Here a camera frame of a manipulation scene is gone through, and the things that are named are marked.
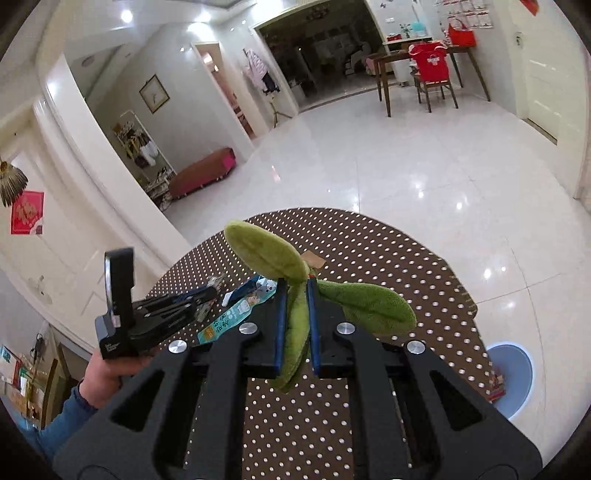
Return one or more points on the cardboard box with red print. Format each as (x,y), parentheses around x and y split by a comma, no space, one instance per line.
(496,387)

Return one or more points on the pink hanging jacket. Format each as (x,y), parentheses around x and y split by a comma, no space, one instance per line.
(256,69)

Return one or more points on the clear plastic wrapper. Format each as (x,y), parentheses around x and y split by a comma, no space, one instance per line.
(214,284)

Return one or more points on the teal printed snack packet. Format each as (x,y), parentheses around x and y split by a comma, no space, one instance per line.
(231,316)

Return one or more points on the wooden dining table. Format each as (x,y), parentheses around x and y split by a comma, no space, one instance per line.
(392,57)

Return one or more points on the coat stand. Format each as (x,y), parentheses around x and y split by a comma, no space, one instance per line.
(276,110)

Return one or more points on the red door decoration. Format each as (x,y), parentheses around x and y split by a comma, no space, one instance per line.
(530,5)

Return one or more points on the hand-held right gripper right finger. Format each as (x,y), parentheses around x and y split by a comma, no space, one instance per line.
(314,323)

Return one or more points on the cluttered wooden shelf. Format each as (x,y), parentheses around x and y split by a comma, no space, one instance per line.
(32,374)

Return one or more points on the red upholstered bench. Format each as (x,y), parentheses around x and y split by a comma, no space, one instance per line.
(203,173)

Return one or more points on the gold fan ornament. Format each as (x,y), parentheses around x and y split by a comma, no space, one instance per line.
(10,182)

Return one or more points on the blue plastic trash bin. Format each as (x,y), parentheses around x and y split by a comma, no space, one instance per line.
(512,378)

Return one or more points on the red square door poster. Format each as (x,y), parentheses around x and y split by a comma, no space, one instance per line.
(27,213)

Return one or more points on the person's left forearm blue sleeve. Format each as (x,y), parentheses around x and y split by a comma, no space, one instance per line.
(60,424)

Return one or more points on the white panel door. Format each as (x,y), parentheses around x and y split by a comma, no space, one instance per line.
(538,69)

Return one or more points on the white shoe rack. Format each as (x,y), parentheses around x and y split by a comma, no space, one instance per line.
(143,157)

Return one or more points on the green plush leaf toy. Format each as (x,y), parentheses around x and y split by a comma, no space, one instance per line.
(258,249)

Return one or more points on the small potted plant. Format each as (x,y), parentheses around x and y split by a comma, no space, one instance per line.
(405,30)

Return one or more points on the person's left hand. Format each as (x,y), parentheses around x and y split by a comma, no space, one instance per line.
(108,376)

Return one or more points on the teal container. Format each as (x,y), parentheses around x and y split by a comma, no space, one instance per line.
(418,30)

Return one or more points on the white cabinet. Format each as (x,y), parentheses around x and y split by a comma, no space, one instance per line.
(399,69)

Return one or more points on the chair with red cover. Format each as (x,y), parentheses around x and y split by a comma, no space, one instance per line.
(431,64)

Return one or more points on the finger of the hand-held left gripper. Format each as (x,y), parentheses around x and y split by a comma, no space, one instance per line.
(201,313)
(198,293)

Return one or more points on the framed bird picture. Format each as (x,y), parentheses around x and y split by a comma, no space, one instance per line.
(153,93)

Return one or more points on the small brown cardboard piece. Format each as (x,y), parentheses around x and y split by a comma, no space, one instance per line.
(314,259)

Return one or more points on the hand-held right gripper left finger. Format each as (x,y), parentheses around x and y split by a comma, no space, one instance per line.
(280,323)

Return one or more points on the group of white wall sheets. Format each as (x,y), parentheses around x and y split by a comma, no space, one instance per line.
(466,11)

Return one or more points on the red gift bag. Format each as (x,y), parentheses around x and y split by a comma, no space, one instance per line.
(461,33)

